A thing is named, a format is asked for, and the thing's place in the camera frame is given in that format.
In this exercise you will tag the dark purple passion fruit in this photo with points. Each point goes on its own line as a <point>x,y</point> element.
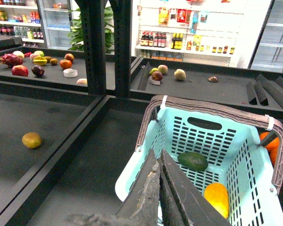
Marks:
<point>38,70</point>

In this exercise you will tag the red dragon fruit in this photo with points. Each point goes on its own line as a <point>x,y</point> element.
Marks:
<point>10,60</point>

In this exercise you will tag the brown kiwi fruit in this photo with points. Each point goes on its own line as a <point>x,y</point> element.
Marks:
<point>31,140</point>

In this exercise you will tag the green avocado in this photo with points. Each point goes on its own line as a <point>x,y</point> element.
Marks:
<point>193,161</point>

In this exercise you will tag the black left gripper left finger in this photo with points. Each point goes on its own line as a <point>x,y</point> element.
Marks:
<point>140,208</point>

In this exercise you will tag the white grocery shelf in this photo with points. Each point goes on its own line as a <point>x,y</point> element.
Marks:
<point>214,32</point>

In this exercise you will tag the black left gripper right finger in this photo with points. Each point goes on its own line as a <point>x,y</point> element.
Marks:
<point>181,202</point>

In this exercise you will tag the light blue plastic basket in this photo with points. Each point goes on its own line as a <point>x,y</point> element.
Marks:
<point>211,149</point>

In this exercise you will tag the grey basket handle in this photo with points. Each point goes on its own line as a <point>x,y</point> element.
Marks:
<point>267,122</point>

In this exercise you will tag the yellow star fruit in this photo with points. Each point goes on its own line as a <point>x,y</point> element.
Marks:
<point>39,60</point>

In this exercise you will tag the green potted plant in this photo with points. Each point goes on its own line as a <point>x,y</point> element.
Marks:
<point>76,31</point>

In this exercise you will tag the orange persimmon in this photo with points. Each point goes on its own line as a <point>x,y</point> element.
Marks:
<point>65,64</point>

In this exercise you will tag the yellow green pear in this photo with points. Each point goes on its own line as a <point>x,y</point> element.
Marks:
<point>180,74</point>

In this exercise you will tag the yellow mango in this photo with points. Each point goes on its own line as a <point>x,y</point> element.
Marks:
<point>217,195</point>

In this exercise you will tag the dark red peach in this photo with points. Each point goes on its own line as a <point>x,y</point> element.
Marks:
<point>157,76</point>

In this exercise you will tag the red apple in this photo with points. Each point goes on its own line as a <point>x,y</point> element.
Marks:
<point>20,70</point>

